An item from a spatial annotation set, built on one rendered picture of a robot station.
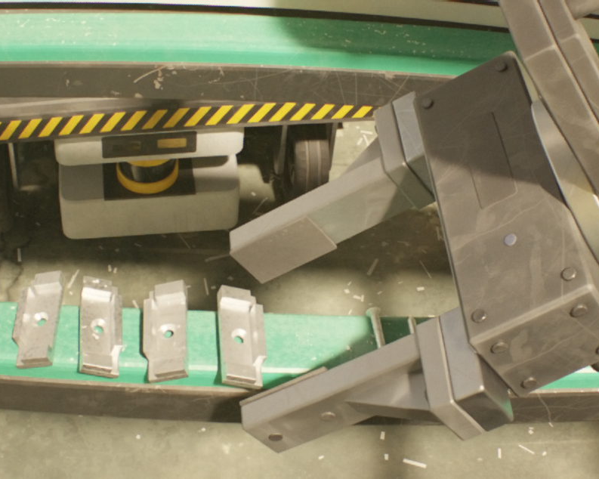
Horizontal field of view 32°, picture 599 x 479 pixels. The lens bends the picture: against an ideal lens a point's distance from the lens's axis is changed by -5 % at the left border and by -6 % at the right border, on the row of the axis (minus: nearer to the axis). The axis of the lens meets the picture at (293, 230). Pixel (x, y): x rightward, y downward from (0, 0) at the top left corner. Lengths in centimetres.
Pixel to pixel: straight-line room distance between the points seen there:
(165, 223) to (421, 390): 121
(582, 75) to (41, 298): 26
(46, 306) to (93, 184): 110
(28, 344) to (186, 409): 8
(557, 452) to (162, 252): 66
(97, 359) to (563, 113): 22
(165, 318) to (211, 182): 110
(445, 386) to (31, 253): 132
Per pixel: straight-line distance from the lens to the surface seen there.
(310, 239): 48
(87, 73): 63
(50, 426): 148
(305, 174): 160
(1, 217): 160
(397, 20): 68
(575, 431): 156
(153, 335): 47
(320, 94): 64
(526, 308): 38
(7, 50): 63
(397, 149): 46
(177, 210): 158
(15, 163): 162
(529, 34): 36
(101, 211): 157
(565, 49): 35
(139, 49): 62
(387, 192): 47
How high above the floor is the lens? 125
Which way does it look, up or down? 47 degrees down
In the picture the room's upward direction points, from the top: 7 degrees clockwise
